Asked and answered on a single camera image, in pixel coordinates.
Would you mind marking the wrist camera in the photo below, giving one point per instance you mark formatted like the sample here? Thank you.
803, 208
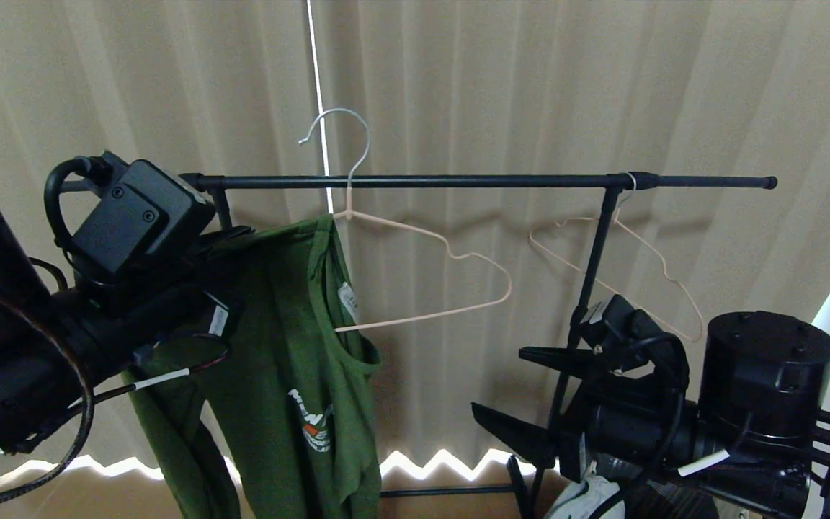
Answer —
134, 223
624, 324

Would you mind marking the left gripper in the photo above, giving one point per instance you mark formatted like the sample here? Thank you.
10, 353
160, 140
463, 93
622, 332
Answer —
26, 382

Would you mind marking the green printed shirt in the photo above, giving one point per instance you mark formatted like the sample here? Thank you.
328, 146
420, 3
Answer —
278, 346

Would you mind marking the beige curtain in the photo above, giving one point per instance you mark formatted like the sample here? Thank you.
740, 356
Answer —
494, 86

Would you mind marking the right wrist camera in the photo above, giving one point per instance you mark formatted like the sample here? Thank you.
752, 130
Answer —
624, 324

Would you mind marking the pale grey shorts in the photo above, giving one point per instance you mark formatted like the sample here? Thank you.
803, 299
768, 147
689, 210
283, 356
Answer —
581, 501

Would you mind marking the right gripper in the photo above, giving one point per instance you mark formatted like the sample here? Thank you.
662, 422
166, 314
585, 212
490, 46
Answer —
638, 432

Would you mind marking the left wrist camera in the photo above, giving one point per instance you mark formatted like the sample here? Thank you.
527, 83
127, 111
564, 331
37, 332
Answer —
134, 223

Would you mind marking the black clothes rack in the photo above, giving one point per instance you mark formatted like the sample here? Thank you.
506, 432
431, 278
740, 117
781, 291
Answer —
458, 181

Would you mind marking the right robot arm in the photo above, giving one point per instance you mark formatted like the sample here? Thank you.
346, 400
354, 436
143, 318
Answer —
768, 375

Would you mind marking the pink clothes hanger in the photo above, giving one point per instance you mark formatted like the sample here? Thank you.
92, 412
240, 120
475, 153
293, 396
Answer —
645, 245
422, 314

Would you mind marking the white laundry basket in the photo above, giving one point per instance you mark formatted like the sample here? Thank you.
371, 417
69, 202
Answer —
674, 504

